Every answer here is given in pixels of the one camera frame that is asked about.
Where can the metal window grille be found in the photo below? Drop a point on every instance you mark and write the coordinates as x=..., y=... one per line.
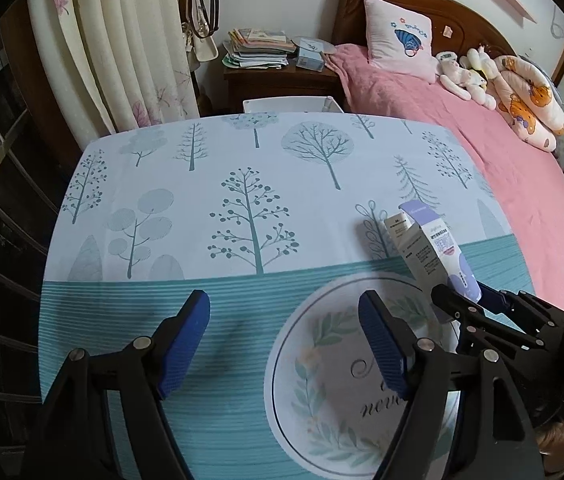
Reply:
x=12, y=130

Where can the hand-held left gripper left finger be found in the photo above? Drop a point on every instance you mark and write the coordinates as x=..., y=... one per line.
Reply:
x=187, y=345

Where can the stack of books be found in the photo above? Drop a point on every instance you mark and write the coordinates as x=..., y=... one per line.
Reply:
x=257, y=47

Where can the round hand fan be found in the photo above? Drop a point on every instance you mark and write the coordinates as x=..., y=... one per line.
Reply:
x=312, y=44

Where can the white purple carton box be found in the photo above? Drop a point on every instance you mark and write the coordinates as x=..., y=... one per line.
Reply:
x=427, y=250

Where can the tree print tablecloth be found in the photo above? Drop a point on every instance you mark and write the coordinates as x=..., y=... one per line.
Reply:
x=162, y=185

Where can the white plush toy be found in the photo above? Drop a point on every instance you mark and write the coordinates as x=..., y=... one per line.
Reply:
x=457, y=82

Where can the wooden headboard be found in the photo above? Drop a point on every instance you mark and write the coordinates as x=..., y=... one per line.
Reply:
x=462, y=15

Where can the hanging handbag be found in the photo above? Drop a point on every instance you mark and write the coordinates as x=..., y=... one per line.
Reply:
x=204, y=45

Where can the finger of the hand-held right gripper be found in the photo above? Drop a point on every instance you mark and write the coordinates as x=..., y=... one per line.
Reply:
x=454, y=302
x=497, y=302

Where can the pink bed blanket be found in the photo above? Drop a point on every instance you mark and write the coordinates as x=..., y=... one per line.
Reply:
x=462, y=135

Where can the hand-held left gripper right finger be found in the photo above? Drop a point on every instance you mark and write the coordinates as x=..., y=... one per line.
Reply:
x=384, y=347

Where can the orange bear print bolster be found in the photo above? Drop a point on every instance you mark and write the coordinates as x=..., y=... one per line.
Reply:
x=527, y=105

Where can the pink embroidered pillow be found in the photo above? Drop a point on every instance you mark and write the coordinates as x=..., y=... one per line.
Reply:
x=397, y=35

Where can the cream curtain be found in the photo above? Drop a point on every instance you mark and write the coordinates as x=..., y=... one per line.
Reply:
x=112, y=35

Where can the white plastic basket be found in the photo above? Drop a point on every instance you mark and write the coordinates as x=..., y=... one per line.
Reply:
x=287, y=104

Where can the tissue box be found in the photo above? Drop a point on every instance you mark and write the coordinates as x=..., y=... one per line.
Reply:
x=309, y=62

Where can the wooden nightstand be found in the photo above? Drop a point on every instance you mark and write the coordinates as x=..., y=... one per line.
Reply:
x=272, y=85

